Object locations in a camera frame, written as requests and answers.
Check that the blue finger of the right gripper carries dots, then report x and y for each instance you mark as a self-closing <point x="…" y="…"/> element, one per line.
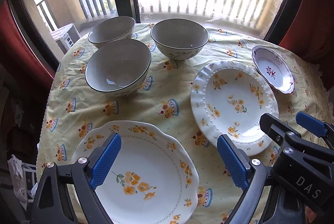
<point x="319" y="128"/>
<point x="285" y="136"/>

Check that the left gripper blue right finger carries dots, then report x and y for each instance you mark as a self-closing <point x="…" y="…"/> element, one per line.
<point x="249" y="175"/>

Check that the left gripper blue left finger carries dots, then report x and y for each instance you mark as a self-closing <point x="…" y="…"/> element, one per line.
<point x="90" y="172"/>

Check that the scalloped yellow flower plate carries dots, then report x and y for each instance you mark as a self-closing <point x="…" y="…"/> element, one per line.
<point x="152" y="180"/>

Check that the beaded rim yellow flower plate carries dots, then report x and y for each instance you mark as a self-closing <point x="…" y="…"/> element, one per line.
<point x="229" y="98"/>

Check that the floral ceramic bowl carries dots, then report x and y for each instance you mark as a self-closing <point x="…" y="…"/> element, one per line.
<point x="118" y="68"/>
<point x="179" y="39"/>

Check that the red curtain right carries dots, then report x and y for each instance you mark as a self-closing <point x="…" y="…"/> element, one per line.
<point x="310" y="36"/>

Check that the red curtain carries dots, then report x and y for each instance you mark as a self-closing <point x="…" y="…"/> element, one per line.
<point x="310" y="36"/>
<point x="16" y="56"/>

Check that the yellow patterned tablecloth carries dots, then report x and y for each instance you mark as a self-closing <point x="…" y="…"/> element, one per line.
<point x="73" y="109"/>

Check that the red curtain left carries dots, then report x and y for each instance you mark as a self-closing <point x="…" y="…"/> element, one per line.
<point x="16" y="56"/>

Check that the white outdoor unit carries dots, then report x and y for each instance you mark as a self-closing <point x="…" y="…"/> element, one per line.
<point x="65" y="37"/>

